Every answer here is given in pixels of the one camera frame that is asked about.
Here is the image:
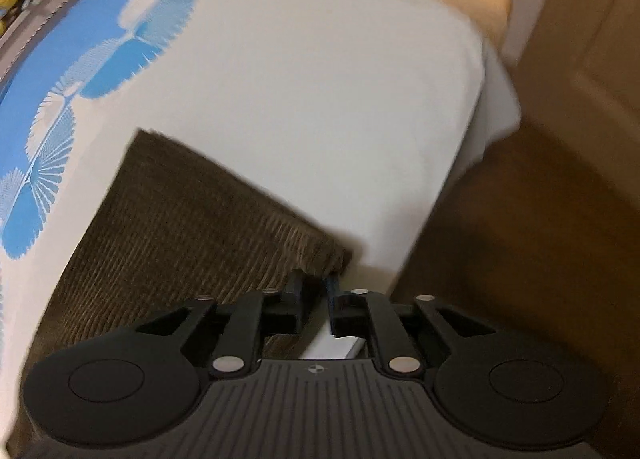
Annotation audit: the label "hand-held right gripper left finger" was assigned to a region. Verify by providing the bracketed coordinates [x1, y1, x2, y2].
[135, 269, 321, 380]

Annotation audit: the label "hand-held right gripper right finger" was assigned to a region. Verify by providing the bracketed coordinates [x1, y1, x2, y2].
[326, 275, 497, 380]

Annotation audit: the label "dark olive corduroy pants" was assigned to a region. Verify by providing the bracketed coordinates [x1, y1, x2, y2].
[22, 128, 354, 375]

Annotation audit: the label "blue and white bed sheet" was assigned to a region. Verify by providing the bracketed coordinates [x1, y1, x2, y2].
[0, 0, 522, 442]

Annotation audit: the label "beige wooden door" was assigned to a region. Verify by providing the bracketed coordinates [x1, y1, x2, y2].
[502, 0, 640, 200]

